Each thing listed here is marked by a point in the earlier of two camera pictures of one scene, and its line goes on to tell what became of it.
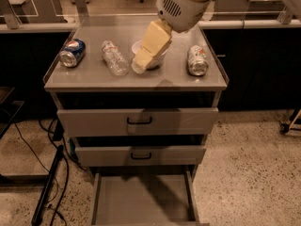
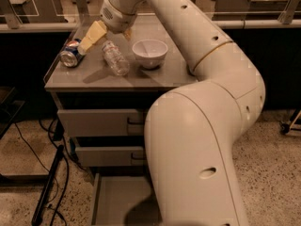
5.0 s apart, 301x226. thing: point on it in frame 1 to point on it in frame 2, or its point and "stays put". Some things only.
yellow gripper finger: x=157 y=37 to x=97 y=30
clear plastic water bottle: x=114 y=58 stays put
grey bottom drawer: x=145 y=196 stays put
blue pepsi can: x=73 y=53 stays put
